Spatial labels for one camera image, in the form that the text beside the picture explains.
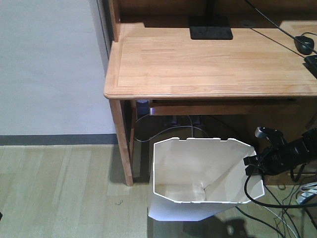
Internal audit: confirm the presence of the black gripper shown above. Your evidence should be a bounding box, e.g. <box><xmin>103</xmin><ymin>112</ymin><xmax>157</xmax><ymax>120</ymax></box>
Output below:
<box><xmin>243</xmin><ymin>141</ymin><xmax>310</xmax><ymax>176</ymax></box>

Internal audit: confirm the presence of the white plastic trash bin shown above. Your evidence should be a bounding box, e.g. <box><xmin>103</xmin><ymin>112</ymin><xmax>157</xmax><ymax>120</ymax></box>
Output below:
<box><xmin>148</xmin><ymin>137</ymin><xmax>264</xmax><ymax>221</ymax></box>

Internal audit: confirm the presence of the black keyboard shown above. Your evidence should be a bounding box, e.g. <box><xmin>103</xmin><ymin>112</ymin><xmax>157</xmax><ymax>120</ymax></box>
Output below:
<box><xmin>304</xmin><ymin>55</ymin><xmax>317</xmax><ymax>78</ymax></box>

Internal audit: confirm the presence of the black computer mouse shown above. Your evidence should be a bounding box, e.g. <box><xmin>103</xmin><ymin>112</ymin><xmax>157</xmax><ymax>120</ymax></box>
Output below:
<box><xmin>294</xmin><ymin>35</ymin><xmax>315</xmax><ymax>55</ymax></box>

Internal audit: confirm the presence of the black computer monitor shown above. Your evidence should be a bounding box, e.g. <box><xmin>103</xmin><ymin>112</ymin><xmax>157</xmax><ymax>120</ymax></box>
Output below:
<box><xmin>189</xmin><ymin>0</ymin><xmax>233</xmax><ymax>40</ymax></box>

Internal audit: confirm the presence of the light wooden desk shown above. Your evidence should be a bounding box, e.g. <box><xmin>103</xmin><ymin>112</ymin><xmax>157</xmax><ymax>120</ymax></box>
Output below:
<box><xmin>104</xmin><ymin>0</ymin><xmax>317</xmax><ymax>186</ymax></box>

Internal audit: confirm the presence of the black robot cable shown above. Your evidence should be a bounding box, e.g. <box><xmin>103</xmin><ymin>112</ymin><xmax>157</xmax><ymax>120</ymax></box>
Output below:
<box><xmin>243</xmin><ymin>171</ymin><xmax>317</xmax><ymax>209</ymax></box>

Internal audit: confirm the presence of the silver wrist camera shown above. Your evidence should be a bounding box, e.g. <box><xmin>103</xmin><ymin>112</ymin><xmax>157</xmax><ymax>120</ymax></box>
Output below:
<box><xmin>255</xmin><ymin>126</ymin><xmax>286</xmax><ymax>148</ymax></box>

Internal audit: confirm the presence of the grey cable under desk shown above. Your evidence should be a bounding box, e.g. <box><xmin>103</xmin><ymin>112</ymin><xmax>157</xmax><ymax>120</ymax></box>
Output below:
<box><xmin>134</xmin><ymin>114</ymin><xmax>211</xmax><ymax>142</ymax></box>

